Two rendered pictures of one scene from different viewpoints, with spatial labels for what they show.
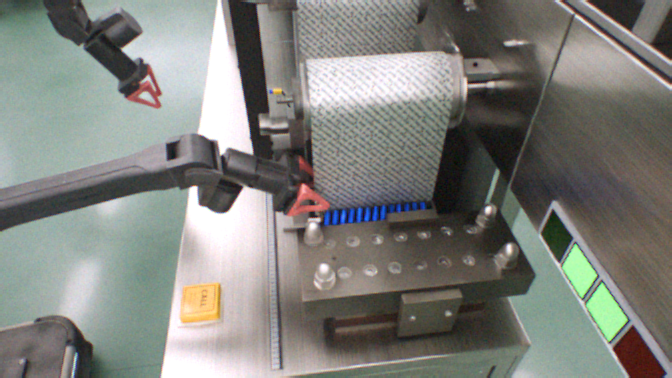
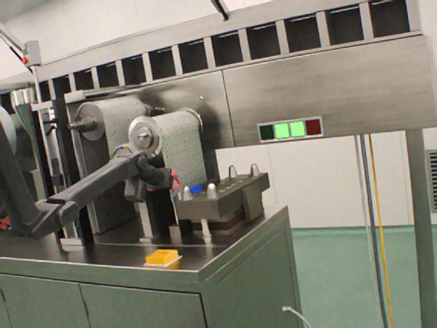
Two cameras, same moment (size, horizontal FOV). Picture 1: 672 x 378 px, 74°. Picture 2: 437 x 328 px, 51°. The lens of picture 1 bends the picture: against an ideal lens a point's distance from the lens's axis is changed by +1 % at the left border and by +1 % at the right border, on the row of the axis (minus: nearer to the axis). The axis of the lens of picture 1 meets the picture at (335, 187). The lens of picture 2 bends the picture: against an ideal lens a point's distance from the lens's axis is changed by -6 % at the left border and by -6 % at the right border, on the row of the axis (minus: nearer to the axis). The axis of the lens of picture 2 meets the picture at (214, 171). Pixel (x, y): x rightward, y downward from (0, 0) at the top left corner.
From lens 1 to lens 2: 1.36 m
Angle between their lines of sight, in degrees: 56
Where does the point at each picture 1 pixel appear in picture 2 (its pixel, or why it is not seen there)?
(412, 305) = (248, 190)
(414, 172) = (197, 164)
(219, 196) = (142, 186)
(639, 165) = (271, 84)
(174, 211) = not seen: outside the picture
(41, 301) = not seen: outside the picture
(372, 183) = (186, 173)
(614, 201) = (274, 100)
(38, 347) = not seen: outside the picture
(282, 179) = (161, 171)
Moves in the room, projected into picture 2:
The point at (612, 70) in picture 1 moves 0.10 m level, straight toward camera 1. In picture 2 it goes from (246, 72) to (257, 69)
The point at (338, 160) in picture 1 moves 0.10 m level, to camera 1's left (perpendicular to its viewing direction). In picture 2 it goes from (173, 159) to (153, 165)
